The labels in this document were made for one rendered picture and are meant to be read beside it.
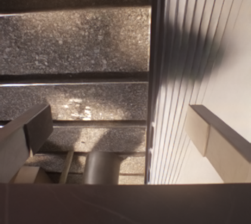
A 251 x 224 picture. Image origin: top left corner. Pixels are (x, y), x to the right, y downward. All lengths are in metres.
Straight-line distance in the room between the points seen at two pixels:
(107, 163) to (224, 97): 0.27
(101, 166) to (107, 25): 0.27
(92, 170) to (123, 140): 0.09
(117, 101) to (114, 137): 0.10
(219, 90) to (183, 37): 0.14
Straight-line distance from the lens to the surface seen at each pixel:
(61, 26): 0.23
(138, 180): 0.52
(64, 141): 0.39
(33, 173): 0.51
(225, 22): 0.30
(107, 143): 0.37
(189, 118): 0.16
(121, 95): 0.27
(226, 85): 0.36
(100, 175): 0.37
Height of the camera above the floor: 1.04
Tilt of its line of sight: 48 degrees down
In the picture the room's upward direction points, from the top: 177 degrees counter-clockwise
